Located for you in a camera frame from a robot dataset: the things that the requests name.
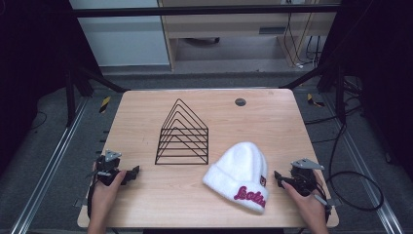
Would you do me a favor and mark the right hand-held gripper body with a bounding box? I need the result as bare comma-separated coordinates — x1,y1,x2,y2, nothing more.
289,157,329,207

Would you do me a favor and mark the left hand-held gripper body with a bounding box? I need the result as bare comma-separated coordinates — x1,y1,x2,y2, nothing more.
87,149,130,187

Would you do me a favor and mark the person's right hand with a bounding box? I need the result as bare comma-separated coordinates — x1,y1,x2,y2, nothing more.
281,171,329,228

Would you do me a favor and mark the person's left hand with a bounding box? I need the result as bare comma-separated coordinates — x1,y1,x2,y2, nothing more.
88,161,129,225

